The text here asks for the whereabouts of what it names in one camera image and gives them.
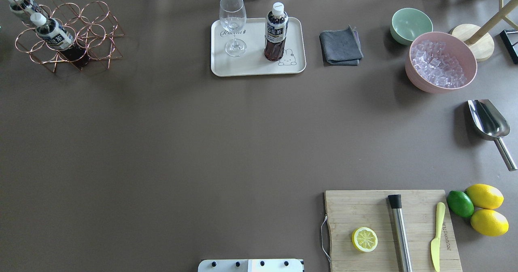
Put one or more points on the green ceramic bowl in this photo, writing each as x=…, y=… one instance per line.
x=409, y=23

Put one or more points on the tea bottle middle basket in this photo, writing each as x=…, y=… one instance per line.
x=57, y=38

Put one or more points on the wooden stand round base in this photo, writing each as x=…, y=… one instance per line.
x=477, y=38

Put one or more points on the tea bottle front left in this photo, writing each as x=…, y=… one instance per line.
x=23, y=9

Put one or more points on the yellow lemon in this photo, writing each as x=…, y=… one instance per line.
x=485, y=196
x=489, y=222

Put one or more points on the wooden cutting board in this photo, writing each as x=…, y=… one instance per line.
x=348, y=210

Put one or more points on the tea bottle taken out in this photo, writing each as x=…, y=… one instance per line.
x=276, y=25

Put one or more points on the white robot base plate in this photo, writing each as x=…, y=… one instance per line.
x=252, y=265

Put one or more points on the pink bowl with ice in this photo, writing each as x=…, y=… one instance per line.
x=439, y=62

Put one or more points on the copper wire bottle basket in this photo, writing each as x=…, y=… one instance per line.
x=93, y=25

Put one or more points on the metal ice scoop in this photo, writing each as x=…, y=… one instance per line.
x=492, y=126

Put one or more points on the half lemon slice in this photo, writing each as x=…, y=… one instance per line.
x=364, y=239

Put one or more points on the yellow plastic knife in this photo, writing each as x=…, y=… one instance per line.
x=440, y=211

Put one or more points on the cream serving tray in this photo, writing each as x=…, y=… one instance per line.
x=253, y=62

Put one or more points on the folded grey cloth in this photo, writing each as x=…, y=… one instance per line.
x=341, y=47

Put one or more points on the green lime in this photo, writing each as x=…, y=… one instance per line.
x=460, y=203

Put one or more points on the steel muddler black tip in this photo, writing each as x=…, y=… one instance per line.
x=402, y=241

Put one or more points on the clear wine glass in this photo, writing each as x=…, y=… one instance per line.
x=232, y=16

